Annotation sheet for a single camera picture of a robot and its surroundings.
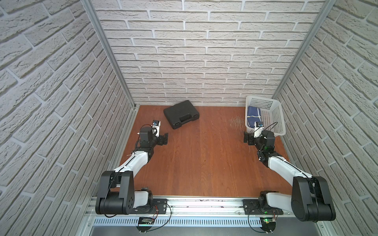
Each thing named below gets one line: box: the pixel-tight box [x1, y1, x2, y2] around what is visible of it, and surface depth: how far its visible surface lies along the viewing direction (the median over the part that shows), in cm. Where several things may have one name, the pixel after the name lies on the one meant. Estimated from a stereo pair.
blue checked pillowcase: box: [247, 105, 262, 129], surface depth 112 cm
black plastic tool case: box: [163, 99, 200, 130], surface depth 112 cm
